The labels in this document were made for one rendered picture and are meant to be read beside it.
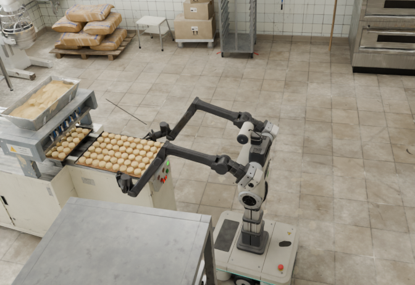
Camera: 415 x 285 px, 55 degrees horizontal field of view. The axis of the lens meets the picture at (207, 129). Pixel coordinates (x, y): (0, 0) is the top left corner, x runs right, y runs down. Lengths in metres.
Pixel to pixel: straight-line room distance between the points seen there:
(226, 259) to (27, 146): 1.60
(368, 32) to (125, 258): 4.74
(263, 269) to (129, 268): 1.93
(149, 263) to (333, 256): 2.45
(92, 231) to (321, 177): 3.05
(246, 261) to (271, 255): 0.19
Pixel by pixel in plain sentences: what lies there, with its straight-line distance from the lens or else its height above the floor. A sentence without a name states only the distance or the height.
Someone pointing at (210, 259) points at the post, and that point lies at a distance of 1.37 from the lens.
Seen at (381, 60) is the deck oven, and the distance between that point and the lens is 5.79.
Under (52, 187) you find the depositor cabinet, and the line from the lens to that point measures 3.11.
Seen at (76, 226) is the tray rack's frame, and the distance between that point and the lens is 1.31.
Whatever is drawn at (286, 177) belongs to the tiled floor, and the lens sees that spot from 4.01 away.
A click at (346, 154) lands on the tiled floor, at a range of 4.38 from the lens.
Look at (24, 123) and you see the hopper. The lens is 2.98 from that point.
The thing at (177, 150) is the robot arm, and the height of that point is 1.28.
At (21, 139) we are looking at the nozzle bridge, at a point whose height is 1.18.
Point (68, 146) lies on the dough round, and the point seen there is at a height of 0.92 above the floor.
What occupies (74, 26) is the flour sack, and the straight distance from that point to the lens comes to 6.67.
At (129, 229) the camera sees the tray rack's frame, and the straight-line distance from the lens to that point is 1.25.
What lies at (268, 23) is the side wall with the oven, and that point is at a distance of 6.63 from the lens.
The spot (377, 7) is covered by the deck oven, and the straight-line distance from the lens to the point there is 5.45.
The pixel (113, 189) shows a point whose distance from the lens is 3.06.
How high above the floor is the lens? 2.75
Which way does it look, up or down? 37 degrees down
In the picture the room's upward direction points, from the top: 4 degrees counter-clockwise
